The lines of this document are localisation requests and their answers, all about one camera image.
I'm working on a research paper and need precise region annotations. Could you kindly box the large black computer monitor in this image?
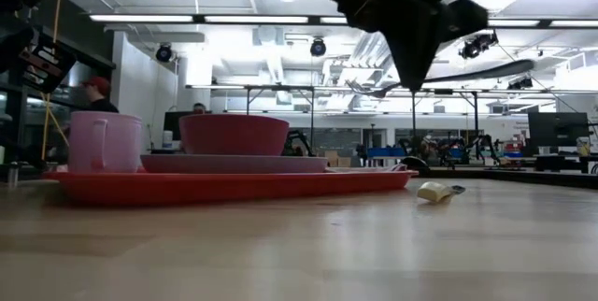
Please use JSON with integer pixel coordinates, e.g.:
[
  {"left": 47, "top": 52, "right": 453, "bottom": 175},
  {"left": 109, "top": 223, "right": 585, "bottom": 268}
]
[{"left": 527, "top": 111, "right": 591, "bottom": 149}]

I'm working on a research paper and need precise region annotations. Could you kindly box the red plastic tray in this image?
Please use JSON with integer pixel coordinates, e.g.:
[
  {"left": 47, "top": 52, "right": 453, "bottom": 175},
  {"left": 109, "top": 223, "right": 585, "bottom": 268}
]
[{"left": 41, "top": 168, "right": 420, "bottom": 208}]

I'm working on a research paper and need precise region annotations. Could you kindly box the lavender plastic plate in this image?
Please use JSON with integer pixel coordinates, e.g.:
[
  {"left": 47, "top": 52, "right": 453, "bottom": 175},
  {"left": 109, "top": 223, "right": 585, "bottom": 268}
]
[{"left": 139, "top": 152, "right": 330, "bottom": 175}]

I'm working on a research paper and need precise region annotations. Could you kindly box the black aluminium table frame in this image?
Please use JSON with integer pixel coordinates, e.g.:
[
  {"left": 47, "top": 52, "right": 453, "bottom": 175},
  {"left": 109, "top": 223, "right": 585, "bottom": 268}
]
[{"left": 400, "top": 154, "right": 598, "bottom": 191}]

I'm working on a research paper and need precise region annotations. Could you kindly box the black ceiling spotlight cluster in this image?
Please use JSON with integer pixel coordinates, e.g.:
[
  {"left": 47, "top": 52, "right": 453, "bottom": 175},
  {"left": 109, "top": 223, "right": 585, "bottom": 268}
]
[
  {"left": 505, "top": 76, "right": 534, "bottom": 92},
  {"left": 459, "top": 31, "right": 500, "bottom": 60}
]

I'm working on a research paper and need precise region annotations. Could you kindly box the long yellow extension cable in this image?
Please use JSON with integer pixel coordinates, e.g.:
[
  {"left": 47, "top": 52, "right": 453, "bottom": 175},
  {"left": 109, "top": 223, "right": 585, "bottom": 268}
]
[{"left": 39, "top": 0, "right": 71, "bottom": 163}]

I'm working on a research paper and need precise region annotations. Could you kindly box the black overhead gantry frame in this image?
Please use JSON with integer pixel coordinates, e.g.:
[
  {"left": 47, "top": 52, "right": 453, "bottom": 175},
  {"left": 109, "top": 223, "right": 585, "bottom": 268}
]
[{"left": 185, "top": 83, "right": 598, "bottom": 152}]

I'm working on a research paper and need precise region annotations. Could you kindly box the magenta plastic bowl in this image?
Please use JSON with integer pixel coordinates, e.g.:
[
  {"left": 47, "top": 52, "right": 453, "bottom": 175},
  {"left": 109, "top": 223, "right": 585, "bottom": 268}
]
[{"left": 178, "top": 113, "right": 292, "bottom": 157}]

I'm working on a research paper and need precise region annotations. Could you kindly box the small black computer monitor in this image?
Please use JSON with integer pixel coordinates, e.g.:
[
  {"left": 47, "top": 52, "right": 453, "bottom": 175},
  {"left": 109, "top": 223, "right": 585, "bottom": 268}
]
[{"left": 163, "top": 110, "right": 212, "bottom": 143}]

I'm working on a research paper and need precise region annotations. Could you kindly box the small metal bottle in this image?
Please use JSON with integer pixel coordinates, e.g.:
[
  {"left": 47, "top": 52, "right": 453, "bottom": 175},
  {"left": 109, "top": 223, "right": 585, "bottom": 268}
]
[{"left": 6, "top": 160, "right": 21, "bottom": 190}]

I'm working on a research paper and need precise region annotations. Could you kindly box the cream-handled table knife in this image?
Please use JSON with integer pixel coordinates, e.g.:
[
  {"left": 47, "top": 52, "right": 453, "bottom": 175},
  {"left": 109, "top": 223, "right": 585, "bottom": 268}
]
[{"left": 416, "top": 179, "right": 467, "bottom": 205}]

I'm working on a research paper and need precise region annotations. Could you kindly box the pink plastic mug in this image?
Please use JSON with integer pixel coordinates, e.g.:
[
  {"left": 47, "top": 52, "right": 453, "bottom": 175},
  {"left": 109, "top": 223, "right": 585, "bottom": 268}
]
[{"left": 66, "top": 110, "right": 144, "bottom": 175}]

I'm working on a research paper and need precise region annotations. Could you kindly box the blue storage bin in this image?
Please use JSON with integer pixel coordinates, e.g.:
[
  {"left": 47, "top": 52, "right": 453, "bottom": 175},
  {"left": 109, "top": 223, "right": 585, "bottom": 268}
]
[{"left": 365, "top": 146, "right": 413, "bottom": 159}]

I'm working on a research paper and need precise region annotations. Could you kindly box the round black ceiling speaker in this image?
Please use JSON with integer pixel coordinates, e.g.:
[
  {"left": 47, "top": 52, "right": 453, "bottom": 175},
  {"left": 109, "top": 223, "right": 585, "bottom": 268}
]
[
  {"left": 154, "top": 43, "right": 175, "bottom": 65},
  {"left": 308, "top": 37, "right": 328, "bottom": 58}
]

